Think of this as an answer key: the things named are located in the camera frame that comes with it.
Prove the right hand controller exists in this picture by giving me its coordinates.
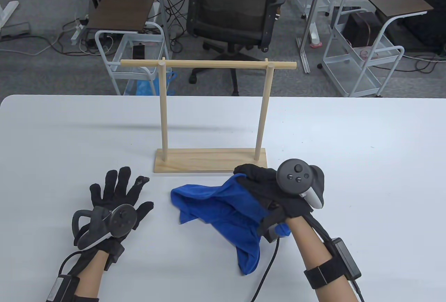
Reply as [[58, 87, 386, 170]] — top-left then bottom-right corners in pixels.
[[276, 158, 325, 209]]

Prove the person's right hand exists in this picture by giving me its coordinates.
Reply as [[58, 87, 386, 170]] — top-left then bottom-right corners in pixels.
[[233, 164, 313, 234]]

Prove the person's left forearm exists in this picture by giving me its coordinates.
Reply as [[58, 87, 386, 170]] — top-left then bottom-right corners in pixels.
[[72, 250, 109, 302]]

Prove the person's right forearm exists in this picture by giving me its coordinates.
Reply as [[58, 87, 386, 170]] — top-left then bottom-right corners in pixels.
[[287, 214, 360, 302]]

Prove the white power strip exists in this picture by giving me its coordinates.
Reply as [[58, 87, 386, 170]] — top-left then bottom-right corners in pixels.
[[71, 16, 90, 45]]

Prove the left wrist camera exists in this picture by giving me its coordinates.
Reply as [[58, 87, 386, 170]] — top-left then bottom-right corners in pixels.
[[104, 242, 125, 271]]

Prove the grey power strip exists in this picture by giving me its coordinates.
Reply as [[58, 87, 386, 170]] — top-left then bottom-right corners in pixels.
[[0, 22, 31, 40]]

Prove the black right sensor box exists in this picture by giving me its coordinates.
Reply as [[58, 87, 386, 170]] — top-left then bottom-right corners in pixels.
[[331, 237, 362, 280]]

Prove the black cabinet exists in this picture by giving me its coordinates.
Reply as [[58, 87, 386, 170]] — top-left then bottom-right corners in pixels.
[[402, 0, 446, 53]]

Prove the blue plastic bag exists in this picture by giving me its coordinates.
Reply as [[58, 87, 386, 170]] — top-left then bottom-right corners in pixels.
[[134, 71, 177, 96]]

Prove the black mesh office chair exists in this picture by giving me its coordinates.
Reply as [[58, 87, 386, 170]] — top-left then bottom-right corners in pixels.
[[185, 0, 291, 97]]

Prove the right sensor box cable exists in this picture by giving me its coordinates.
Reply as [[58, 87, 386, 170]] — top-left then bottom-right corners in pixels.
[[349, 279, 365, 302]]

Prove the white desk leg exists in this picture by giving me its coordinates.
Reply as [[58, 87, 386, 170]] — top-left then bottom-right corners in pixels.
[[296, 0, 331, 74]]

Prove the left hand controller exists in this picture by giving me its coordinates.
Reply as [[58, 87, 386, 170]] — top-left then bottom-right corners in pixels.
[[72, 204, 138, 250]]

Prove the wooden desktop rack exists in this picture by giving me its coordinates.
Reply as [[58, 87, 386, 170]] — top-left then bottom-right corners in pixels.
[[120, 58, 298, 174]]

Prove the hand controller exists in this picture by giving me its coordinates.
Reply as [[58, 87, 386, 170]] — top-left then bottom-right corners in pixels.
[[276, 158, 325, 209], [72, 204, 138, 250]]

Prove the blue square towel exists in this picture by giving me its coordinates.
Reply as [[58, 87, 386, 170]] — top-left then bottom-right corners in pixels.
[[170, 174, 291, 276]]

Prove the black sensor box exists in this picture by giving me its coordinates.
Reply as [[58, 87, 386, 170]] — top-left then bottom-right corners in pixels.
[[46, 275, 80, 302], [331, 237, 362, 280]]

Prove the white desktop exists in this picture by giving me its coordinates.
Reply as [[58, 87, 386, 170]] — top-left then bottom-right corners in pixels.
[[0, 95, 446, 302]]

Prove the black left sensor box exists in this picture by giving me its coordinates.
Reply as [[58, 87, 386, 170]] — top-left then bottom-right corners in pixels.
[[46, 275, 80, 302]]

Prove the black right armband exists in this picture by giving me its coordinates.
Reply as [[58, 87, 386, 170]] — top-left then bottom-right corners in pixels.
[[304, 256, 349, 290]]

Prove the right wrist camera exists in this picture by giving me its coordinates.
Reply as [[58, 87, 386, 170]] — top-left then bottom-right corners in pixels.
[[257, 215, 290, 244]]

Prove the person's left hand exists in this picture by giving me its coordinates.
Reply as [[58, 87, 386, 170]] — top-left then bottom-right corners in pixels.
[[71, 167, 154, 275]]

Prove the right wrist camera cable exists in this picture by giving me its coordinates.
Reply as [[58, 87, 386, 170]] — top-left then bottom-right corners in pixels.
[[249, 239, 280, 302]]

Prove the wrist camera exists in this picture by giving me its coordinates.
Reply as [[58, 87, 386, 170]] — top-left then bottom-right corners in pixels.
[[104, 242, 125, 271], [257, 215, 290, 244]]

